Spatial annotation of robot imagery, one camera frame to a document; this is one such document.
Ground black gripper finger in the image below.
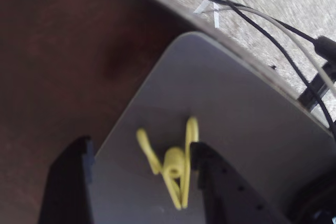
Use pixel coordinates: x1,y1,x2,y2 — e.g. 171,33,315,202
189,141,289,224
37,135,97,224

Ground yellow clip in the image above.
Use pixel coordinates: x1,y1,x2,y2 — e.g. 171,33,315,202
135,115,200,210

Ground grey WOWROBO mat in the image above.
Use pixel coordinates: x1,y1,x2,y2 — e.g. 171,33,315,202
86,31,336,224

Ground black table clamp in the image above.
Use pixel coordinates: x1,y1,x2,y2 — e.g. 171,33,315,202
297,70,332,112

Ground thin black cable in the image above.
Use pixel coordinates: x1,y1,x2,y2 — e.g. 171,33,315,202
144,0,336,129
170,0,336,65

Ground grey camera cable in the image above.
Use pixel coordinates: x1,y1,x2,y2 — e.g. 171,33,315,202
194,5,336,92

